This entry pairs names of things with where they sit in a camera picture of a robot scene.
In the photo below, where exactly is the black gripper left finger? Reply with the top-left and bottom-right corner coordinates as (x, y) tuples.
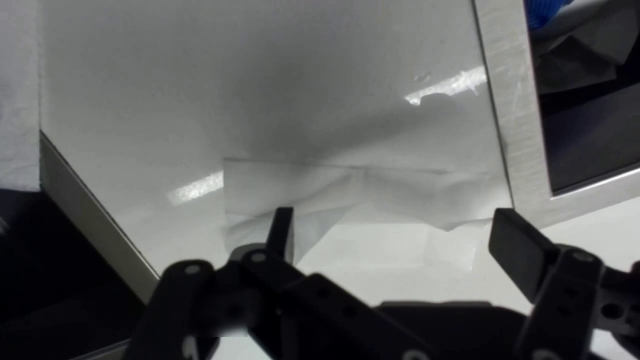
(120, 205), (431, 360)

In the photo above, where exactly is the square white tissue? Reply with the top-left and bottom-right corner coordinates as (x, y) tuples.
(222, 155), (515, 267)

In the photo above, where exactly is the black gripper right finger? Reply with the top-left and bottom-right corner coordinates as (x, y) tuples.
(486, 205), (640, 360)

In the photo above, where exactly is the large steel-framed counter opening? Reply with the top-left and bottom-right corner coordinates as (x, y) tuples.
(470, 0), (640, 230)

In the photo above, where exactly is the blue crumpled plastic piece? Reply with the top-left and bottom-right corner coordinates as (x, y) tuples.
(523, 0), (576, 32)

